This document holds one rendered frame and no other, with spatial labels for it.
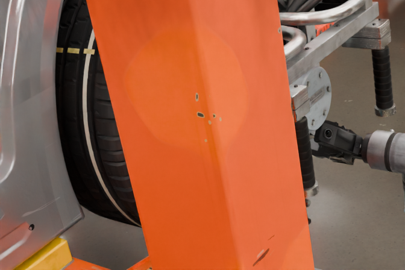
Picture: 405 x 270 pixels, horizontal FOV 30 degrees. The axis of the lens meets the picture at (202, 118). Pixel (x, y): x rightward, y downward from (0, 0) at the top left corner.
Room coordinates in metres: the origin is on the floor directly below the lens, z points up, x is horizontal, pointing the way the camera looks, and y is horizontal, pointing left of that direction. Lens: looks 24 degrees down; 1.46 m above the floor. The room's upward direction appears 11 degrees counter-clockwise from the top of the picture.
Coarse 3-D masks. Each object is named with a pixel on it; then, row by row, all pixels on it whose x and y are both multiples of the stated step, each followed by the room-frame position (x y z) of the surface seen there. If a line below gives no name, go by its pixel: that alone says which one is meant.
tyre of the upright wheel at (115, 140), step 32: (64, 0) 1.46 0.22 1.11; (64, 32) 1.41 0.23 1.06; (64, 64) 1.38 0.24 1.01; (96, 64) 1.32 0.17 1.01; (64, 96) 1.35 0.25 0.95; (96, 96) 1.29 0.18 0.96; (64, 128) 1.35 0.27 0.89; (96, 128) 1.28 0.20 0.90; (64, 160) 1.36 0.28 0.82; (96, 160) 1.29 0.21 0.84; (96, 192) 1.33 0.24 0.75; (128, 192) 1.27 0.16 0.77
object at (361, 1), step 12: (348, 0) 1.42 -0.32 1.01; (360, 0) 1.42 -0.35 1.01; (300, 12) 1.40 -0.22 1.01; (312, 12) 1.39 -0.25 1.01; (324, 12) 1.38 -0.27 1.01; (336, 12) 1.37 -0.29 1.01; (348, 12) 1.39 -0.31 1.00; (288, 24) 1.40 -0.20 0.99; (300, 24) 1.39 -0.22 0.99; (312, 24) 1.38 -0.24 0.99
